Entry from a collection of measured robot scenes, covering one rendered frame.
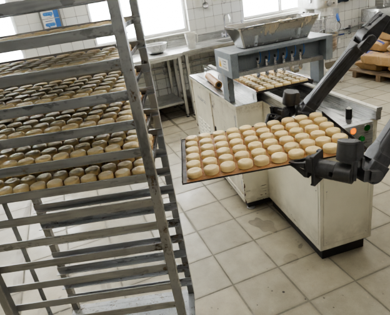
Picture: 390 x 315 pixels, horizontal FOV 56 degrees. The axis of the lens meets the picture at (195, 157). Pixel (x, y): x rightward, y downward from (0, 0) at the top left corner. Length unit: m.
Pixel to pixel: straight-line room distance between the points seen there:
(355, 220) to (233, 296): 0.83
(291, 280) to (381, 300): 0.46
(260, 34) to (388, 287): 1.64
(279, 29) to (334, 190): 1.08
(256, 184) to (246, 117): 0.52
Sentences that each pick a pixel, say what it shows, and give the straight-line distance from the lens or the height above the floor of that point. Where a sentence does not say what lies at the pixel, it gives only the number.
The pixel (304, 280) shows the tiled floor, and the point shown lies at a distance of 2.27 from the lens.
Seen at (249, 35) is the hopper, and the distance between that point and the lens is 2.47.
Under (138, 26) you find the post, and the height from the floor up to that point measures 1.47.
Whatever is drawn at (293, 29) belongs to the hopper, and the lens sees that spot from 2.61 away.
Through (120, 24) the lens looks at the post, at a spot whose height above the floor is 1.51.
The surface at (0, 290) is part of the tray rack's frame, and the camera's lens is 1.52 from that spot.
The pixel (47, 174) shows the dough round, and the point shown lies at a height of 1.06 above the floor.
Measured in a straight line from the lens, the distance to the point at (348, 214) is 2.29.
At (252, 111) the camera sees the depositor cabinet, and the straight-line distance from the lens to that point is 2.52.
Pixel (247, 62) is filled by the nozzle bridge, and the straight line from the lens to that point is 2.53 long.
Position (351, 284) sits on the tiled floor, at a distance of 2.28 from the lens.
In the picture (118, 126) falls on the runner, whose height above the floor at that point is 1.23.
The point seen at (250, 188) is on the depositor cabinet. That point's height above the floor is 0.20.
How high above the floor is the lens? 1.56
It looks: 24 degrees down
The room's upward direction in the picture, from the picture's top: 9 degrees counter-clockwise
